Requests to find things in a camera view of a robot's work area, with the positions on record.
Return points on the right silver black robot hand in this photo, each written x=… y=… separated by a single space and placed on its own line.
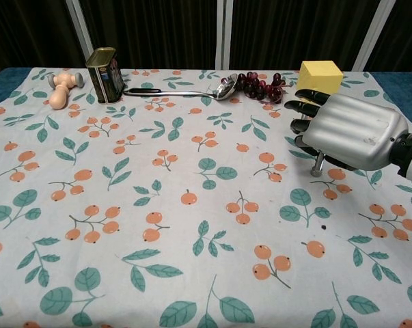
x=356 y=130

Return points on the yellow foam cube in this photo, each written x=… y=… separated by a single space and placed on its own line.
x=322 y=75

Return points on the dark pleated screen panel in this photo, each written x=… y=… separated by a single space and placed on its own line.
x=151 y=30
x=294 y=30
x=404 y=34
x=24 y=30

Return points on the dark red grape bunch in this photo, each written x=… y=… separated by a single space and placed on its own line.
x=257 y=87

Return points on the floral fruit print tablecloth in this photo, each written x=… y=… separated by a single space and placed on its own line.
x=192 y=205

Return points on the olive gold rectangular tin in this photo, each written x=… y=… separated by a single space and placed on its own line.
x=105 y=78

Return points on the wooden massage hammer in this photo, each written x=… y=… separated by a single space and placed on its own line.
x=60 y=95

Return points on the silver screen frame post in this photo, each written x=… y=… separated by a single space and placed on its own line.
x=369 y=34
x=79 y=30
x=224 y=30

